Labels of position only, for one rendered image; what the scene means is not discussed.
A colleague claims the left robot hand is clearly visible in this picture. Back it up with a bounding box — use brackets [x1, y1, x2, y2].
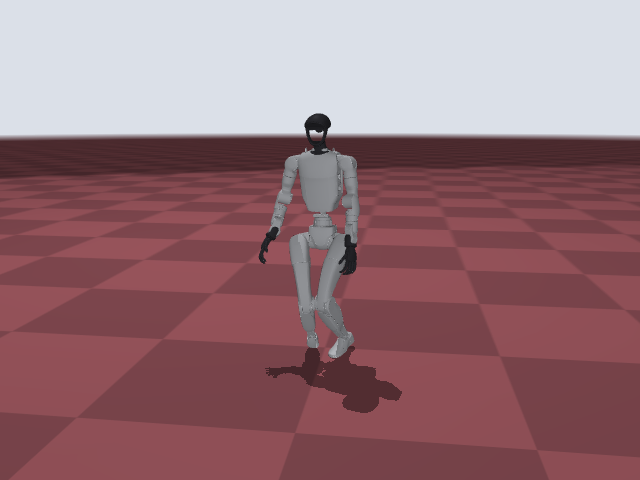
[338, 234, 357, 275]

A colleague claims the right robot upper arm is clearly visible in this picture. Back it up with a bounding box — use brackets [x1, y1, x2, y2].
[278, 155, 300, 205]

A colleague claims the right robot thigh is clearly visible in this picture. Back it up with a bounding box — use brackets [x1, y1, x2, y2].
[289, 232, 316, 314]

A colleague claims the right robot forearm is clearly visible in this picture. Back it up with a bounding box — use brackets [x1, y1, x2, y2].
[268, 190, 287, 237]

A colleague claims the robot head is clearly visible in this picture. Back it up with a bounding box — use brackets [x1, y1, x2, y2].
[304, 113, 331, 155]

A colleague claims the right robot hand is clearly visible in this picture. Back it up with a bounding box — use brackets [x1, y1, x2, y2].
[259, 227, 279, 264]

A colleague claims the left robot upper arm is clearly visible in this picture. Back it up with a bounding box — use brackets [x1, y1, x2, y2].
[337, 155, 358, 208]

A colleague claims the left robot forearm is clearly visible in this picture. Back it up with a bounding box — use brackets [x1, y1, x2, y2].
[344, 195, 360, 244]

